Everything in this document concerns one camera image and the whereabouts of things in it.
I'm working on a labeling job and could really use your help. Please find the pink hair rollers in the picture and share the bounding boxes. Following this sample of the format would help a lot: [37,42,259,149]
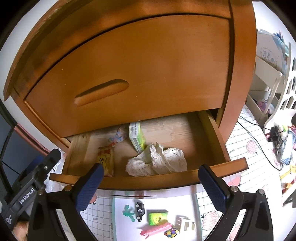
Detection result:
[140,222,173,238]

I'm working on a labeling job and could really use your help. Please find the green rubber figure toy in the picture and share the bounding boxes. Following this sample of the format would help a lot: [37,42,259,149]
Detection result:
[122,205,135,222]

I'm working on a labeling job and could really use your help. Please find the upper wooden drawer front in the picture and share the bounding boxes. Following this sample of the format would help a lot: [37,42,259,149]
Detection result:
[26,15,230,138]

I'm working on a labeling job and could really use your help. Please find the open lower wooden drawer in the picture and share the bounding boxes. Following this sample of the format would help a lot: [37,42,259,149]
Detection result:
[50,111,248,190]

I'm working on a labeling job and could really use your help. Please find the white teal-rimmed tray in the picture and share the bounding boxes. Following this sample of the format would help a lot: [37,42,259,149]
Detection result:
[109,184,205,240]

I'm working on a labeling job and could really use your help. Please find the person's left hand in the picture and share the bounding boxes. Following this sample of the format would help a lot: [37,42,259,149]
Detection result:
[12,221,29,241]

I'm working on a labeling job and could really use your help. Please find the green tissue pack on tray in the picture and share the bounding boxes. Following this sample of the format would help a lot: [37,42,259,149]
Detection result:
[148,210,168,226]

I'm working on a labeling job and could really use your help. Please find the pale blue pink wrapper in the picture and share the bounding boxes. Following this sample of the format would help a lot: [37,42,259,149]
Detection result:
[109,125,128,143]

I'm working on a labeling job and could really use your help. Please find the green tissue pack in drawer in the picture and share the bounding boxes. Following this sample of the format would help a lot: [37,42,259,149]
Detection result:
[129,121,145,153]

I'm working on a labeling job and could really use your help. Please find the white shelf unit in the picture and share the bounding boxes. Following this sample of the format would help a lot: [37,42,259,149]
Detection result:
[246,30,290,130]

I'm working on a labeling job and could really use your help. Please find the white plastic clip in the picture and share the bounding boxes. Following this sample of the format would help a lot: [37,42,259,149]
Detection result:
[175,215,196,232]

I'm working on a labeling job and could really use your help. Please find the clutter pile on floor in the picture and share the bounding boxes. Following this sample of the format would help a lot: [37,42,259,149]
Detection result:
[266,125,295,197]

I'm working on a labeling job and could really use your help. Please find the white carved furniture panel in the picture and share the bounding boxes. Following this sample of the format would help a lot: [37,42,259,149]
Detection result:
[264,43,295,130]

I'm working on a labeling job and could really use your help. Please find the black toy car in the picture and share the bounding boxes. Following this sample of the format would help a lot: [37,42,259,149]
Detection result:
[135,202,145,222]

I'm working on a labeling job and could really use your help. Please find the wooden nightstand cabinet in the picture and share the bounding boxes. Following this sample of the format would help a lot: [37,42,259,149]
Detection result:
[3,1,256,150]

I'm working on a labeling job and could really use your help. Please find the yellow snack packet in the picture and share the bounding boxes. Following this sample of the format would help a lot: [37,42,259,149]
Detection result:
[96,145,114,177]

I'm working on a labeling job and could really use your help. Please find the white crumpled cloth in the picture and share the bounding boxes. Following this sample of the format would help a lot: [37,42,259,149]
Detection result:
[125,143,187,177]

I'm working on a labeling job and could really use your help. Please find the black cable on floor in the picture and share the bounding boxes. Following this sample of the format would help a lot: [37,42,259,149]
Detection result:
[237,114,284,171]

